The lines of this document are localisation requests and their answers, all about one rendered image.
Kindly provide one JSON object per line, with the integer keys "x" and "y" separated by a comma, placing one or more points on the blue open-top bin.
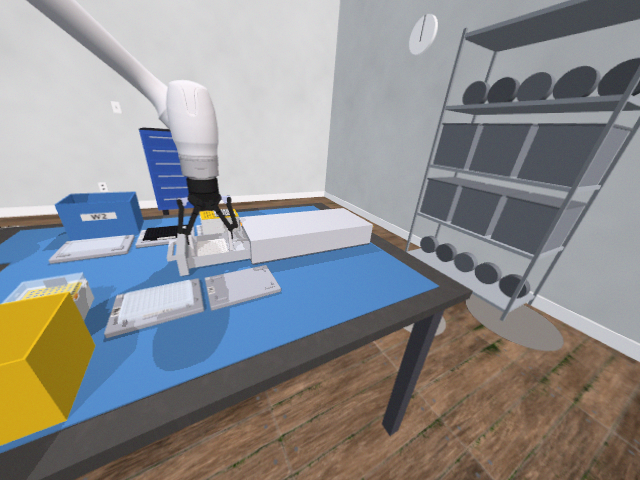
{"x": 99, "y": 215}

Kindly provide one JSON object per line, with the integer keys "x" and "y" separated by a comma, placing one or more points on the blue bench mat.
{"x": 318, "y": 291}

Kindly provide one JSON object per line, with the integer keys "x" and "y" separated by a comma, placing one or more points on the black multi-well plate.
{"x": 160, "y": 233}

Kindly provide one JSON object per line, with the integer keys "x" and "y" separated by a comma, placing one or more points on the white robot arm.
{"x": 187, "y": 110}

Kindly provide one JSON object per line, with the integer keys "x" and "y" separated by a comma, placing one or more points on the yellow open-top bin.
{"x": 40, "y": 377}

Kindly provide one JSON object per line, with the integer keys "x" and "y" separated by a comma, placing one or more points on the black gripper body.
{"x": 202, "y": 190}

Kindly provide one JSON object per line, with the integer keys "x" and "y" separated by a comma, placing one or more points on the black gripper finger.
{"x": 181, "y": 202}
{"x": 227, "y": 200}

